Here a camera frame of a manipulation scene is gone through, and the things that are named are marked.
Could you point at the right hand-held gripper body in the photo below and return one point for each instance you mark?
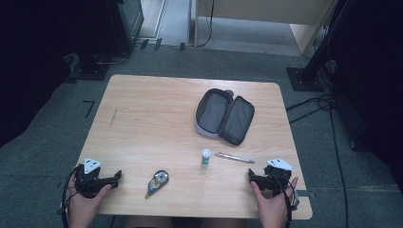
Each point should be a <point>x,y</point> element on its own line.
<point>275,179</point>

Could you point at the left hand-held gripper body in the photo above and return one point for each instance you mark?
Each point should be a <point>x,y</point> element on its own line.
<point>90,182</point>

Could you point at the silver pen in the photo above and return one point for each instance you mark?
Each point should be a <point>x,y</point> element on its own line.
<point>234,157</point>

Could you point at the correction tape dispenser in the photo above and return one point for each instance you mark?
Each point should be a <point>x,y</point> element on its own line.
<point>157,183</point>

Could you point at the white green glue stick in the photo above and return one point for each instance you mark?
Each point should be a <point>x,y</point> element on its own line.
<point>206,157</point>

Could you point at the dark grey zip pencil case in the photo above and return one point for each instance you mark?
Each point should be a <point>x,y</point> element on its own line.
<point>223,115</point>

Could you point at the person's left hand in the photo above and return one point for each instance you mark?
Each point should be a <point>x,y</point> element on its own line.
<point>83,205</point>

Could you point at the person's right hand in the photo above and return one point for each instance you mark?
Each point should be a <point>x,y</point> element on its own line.
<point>272,207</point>

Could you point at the dark round table grommet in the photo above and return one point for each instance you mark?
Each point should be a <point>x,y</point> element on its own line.
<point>230,92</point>

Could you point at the black stand with base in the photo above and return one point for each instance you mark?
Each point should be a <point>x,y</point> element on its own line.
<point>309,76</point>

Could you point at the black floor tape strip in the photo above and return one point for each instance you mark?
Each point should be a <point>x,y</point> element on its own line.
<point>157,44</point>
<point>144,44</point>
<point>182,47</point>

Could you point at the dark curtain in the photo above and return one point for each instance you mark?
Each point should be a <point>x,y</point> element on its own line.
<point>377,79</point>
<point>28,63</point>

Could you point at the black cabinet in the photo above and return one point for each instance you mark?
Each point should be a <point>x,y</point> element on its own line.
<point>125,25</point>

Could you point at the light wooden desk panel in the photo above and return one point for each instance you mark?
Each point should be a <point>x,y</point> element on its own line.
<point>269,11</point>

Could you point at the black stand base plate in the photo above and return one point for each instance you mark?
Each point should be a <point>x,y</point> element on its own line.
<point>90,71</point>

